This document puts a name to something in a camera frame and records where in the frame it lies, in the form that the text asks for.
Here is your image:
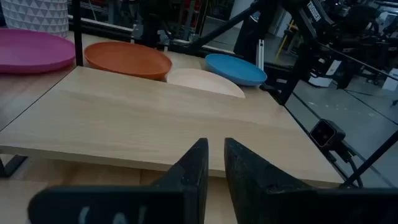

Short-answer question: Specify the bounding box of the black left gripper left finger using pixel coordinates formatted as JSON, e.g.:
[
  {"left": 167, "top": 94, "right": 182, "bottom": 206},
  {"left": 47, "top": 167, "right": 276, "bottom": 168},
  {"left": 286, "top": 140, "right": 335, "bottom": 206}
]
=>
[{"left": 27, "top": 138, "right": 210, "bottom": 224}]

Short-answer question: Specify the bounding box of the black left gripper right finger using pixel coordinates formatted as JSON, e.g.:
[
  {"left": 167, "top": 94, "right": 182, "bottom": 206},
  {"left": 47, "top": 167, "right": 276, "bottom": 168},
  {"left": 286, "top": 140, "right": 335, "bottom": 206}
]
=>
[{"left": 223, "top": 137, "right": 398, "bottom": 224}]

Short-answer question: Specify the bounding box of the stack of pastel plates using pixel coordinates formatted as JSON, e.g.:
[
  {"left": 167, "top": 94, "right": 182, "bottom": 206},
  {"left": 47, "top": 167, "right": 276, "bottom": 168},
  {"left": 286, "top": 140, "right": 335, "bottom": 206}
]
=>
[{"left": 167, "top": 68, "right": 246, "bottom": 99}]

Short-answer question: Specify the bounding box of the blue plate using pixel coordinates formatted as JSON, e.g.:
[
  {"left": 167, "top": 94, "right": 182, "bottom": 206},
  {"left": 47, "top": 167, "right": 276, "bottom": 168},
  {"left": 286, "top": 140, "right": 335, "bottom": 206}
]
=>
[{"left": 204, "top": 53, "right": 267, "bottom": 87}]

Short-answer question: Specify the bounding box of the orange plate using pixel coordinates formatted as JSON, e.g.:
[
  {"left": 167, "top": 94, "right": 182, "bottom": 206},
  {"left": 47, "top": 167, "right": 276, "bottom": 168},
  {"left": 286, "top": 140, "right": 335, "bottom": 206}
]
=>
[{"left": 84, "top": 41, "right": 173, "bottom": 82}]

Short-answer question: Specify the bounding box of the magenta plate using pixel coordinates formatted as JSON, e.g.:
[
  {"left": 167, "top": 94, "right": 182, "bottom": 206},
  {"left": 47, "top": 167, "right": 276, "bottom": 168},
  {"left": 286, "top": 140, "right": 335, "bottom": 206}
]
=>
[{"left": 0, "top": 28, "right": 76, "bottom": 75}]

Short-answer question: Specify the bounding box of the succulent in white patterned pot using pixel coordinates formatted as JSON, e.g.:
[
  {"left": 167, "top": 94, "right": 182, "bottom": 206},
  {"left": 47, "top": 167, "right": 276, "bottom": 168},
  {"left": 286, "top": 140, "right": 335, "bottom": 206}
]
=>
[{"left": 0, "top": 0, "right": 69, "bottom": 38}]

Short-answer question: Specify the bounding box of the small black cube camera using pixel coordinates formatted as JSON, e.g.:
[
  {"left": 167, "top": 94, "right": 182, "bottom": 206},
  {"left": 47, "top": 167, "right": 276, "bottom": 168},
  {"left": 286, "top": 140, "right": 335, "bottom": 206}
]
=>
[{"left": 309, "top": 119, "right": 346, "bottom": 152}]

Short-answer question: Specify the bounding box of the black cube camera cable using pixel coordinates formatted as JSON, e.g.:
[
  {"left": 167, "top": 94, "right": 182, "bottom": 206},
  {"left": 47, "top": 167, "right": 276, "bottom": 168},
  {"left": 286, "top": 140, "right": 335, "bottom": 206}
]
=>
[{"left": 334, "top": 145, "right": 364, "bottom": 189}]

